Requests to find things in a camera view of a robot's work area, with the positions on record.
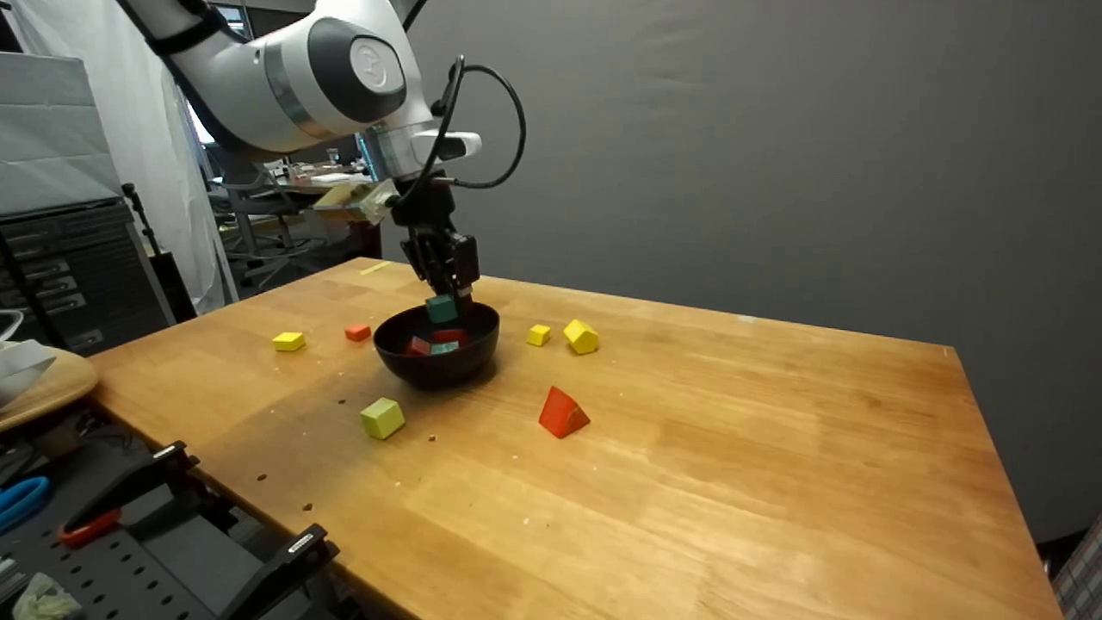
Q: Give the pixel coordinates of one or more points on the red handled tool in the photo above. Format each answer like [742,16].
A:
[88,531]

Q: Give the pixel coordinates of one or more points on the yellow cube front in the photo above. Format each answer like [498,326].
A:
[291,343]

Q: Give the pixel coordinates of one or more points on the black pegboard plate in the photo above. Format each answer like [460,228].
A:
[129,572]

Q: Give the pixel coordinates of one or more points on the crumpled white paper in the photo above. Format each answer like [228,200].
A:
[47,599]

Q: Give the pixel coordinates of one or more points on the orange wedge block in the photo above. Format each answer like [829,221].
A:
[563,415]

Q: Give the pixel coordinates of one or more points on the orange red trapezoid block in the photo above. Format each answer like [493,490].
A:
[441,309]

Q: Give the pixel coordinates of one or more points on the black equipment case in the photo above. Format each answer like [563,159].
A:
[81,277]

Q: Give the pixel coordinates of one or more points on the black bowl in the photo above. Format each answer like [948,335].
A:
[438,373]

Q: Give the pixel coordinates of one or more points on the blue handled scissors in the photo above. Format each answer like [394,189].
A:
[20,502]

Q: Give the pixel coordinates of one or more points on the small yellow block behind bowl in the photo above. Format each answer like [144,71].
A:
[537,335]

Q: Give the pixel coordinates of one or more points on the small red cube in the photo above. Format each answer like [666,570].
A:
[360,332]

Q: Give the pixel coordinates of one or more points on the yellow cube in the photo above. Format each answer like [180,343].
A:
[383,417]
[291,343]
[582,337]

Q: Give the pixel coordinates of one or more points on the wrist camera with yellow mount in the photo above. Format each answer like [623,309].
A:
[360,200]

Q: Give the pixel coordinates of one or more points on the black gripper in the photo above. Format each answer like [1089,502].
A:
[438,251]

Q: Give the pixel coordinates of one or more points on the green cube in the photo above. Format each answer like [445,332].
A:
[441,348]

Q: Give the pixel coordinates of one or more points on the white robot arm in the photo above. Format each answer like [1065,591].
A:
[332,72]

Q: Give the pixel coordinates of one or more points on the round wooden board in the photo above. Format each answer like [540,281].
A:
[65,380]

